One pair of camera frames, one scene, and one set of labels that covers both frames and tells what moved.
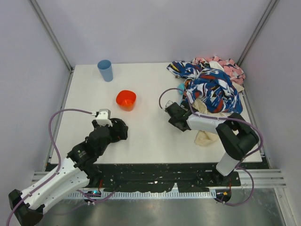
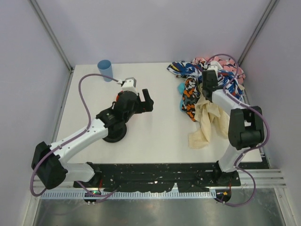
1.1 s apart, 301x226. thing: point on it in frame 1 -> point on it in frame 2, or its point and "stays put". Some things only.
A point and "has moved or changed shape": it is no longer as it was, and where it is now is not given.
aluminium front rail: x=260 y=178 stays put
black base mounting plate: x=160 y=177 stays put
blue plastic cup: x=105 y=67 stays put
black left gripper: x=116 y=131 -> x=143 y=103
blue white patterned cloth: x=212 y=87 has moved or changed shape
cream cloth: x=203 y=137 has moved or changed shape
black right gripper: x=174 y=113 -> x=207 y=93
